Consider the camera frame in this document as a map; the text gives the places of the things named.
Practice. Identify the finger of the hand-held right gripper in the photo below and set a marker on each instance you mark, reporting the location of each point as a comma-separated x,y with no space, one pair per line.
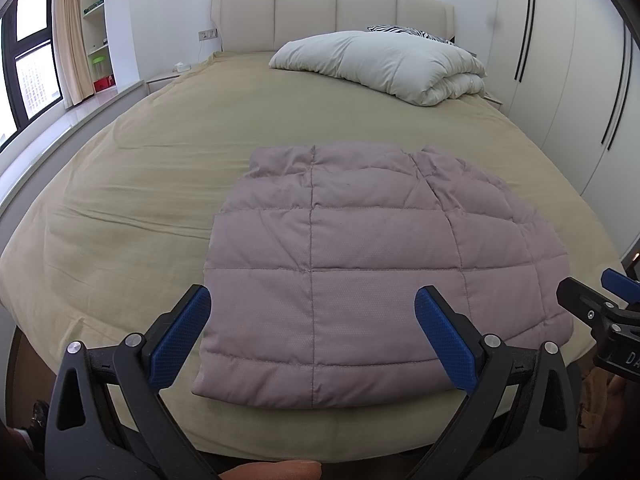
622,285
585,302

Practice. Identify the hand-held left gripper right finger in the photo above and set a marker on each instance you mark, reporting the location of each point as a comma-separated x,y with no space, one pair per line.
445,340

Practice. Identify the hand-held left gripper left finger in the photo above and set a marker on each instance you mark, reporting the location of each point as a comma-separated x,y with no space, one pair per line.
182,330

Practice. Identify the mauve quilted hooded jacket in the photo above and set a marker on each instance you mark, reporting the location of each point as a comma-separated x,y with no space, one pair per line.
350,260

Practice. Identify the person's left hand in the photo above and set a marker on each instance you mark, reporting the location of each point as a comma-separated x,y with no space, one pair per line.
275,471

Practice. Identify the person's beige fuzzy clothing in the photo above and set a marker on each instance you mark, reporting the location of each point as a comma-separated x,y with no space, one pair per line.
597,400

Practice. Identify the bed with beige bedspread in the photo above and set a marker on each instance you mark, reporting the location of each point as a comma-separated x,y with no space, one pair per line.
150,185

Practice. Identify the white nightstand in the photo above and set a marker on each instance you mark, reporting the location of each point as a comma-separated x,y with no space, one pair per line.
162,80
492,98

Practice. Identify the white window sill bench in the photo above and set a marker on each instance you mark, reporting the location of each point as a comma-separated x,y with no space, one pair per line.
65,130

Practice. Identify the red box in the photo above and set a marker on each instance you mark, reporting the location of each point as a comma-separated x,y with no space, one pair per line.
104,83

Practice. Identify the tissue box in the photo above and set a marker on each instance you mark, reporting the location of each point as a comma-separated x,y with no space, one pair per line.
182,66

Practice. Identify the green container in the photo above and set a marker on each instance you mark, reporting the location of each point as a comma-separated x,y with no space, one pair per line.
99,67

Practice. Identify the white folded duvet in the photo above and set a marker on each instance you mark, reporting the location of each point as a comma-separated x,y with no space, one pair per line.
380,65

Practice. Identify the black framed window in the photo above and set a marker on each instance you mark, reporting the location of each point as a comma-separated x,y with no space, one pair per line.
30,75

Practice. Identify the zebra striped pillow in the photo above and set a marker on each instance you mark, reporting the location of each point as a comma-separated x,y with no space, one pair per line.
400,31

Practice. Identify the beige curtain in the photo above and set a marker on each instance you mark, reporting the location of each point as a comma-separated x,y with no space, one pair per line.
70,35

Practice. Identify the cream padded headboard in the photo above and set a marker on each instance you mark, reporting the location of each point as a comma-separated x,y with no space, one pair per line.
305,15

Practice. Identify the wall socket panel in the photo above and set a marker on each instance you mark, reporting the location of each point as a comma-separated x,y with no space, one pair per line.
208,35

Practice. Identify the white wall shelf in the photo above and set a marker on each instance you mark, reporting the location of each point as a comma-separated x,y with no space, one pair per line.
95,20

